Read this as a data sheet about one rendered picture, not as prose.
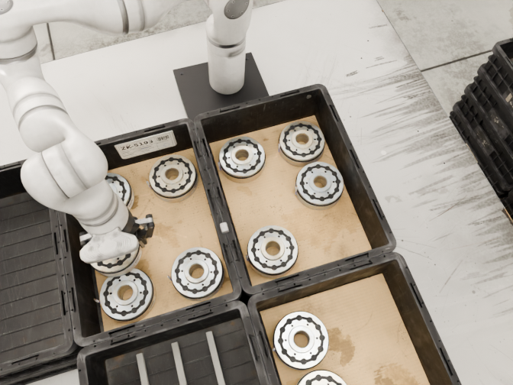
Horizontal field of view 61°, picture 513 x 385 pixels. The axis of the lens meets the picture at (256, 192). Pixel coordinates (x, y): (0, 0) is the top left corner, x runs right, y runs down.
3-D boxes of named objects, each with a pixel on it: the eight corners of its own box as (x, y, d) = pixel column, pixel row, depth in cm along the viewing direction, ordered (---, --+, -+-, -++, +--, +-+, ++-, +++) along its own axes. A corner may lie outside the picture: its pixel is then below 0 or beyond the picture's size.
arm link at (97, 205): (72, 240, 67) (125, 211, 69) (22, 199, 53) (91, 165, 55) (56, 204, 69) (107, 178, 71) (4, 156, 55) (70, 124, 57)
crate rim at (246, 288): (193, 121, 95) (191, 115, 93) (322, 88, 99) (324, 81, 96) (244, 299, 80) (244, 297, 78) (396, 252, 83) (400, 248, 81)
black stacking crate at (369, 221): (200, 144, 104) (193, 118, 94) (317, 113, 107) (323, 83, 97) (246, 307, 89) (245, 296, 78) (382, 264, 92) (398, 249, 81)
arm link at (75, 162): (102, 154, 55) (67, 87, 61) (34, 188, 53) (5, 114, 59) (120, 183, 61) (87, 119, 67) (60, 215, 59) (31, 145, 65)
